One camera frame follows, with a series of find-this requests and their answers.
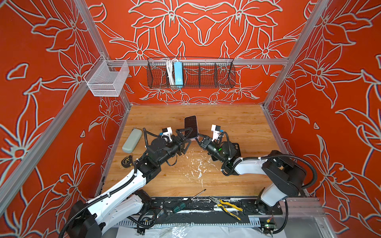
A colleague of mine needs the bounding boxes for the grey-green glasses case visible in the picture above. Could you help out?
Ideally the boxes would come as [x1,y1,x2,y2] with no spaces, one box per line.
[122,129,142,154]

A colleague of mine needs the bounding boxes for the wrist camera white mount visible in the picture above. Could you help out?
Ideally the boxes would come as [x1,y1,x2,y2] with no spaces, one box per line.
[211,125,223,142]
[161,127,173,142]

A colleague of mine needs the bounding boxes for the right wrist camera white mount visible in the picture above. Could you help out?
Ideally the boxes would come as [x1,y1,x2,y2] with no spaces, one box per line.
[211,125,223,142]

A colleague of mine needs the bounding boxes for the white mesh wall basket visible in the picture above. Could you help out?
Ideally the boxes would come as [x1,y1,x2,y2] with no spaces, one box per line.
[84,60,130,97]

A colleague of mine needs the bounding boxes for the green handled screwdriver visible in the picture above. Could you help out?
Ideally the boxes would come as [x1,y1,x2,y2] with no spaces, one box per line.
[172,189,206,213]

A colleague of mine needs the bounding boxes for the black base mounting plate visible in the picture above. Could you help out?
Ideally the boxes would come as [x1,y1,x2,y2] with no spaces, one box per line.
[151,196,284,216]

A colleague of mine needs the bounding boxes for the circuit board with wires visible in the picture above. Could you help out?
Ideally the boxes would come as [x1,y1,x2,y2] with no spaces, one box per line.
[261,217,276,236]

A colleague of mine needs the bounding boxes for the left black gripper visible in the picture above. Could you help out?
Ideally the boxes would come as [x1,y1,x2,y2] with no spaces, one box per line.
[157,128,192,167]

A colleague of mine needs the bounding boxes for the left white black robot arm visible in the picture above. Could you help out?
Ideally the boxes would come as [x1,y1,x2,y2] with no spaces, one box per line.
[59,128,192,238]

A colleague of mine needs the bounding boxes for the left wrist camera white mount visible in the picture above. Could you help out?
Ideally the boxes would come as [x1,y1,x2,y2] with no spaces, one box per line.
[161,127,173,142]

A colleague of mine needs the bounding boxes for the white cable in basket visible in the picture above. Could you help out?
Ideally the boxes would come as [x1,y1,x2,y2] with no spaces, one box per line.
[166,59,175,87]

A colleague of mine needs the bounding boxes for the light blue box in basket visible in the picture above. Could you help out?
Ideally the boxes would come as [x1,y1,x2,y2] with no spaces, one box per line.
[174,61,184,88]

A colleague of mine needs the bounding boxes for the yellow handled pliers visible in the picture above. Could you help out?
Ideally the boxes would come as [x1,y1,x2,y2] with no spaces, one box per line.
[209,196,243,221]

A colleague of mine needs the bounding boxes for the black phone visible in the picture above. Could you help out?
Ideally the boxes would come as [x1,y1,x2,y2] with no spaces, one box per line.
[184,115,198,140]

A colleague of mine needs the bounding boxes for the black wire wall basket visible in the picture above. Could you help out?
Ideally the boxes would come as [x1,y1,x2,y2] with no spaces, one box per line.
[147,57,236,89]

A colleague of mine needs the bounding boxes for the small yellow black tape measure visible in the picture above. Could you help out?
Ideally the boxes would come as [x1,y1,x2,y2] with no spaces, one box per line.
[121,155,133,168]

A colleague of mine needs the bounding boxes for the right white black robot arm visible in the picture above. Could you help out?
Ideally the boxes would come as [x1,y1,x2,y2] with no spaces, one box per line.
[196,134,318,208]

